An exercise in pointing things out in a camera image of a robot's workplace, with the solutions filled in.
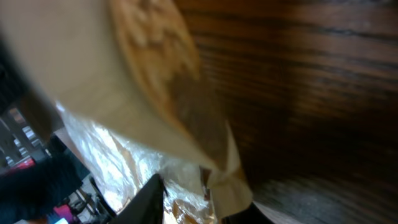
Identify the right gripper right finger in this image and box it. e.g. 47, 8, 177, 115
222, 203, 274, 224

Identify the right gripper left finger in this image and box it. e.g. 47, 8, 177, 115
109, 174, 167, 224

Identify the beige foil pouch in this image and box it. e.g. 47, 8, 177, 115
1, 0, 252, 223

